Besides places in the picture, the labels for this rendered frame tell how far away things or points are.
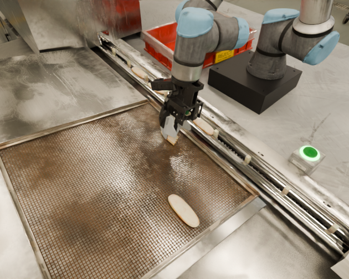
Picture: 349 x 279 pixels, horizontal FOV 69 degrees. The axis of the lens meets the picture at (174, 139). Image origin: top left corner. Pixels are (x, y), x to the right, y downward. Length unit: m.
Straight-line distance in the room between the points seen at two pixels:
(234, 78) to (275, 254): 0.64
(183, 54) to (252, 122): 0.48
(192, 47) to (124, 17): 0.85
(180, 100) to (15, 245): 0.48
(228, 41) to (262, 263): 0.54
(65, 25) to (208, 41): 0.82
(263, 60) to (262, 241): 0.65
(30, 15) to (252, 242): 1.13
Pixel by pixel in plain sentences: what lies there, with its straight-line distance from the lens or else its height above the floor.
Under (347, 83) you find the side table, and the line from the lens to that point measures 1.37.
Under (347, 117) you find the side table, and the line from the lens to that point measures 1.18.
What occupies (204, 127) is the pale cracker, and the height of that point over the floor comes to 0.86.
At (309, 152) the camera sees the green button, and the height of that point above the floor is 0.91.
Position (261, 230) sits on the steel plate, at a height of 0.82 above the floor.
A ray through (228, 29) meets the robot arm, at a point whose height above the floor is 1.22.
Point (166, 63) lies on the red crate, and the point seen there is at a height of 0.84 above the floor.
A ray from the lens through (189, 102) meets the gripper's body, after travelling 0.65.
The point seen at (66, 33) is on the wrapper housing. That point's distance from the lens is 1.31.
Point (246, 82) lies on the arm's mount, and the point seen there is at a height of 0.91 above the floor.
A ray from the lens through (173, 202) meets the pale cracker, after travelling 0.62.
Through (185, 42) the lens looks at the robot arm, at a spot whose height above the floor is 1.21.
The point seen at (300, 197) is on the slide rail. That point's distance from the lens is 0.80.
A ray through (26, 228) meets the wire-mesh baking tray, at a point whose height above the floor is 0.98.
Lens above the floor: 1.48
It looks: 48 degrees down
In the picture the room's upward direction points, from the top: straight up
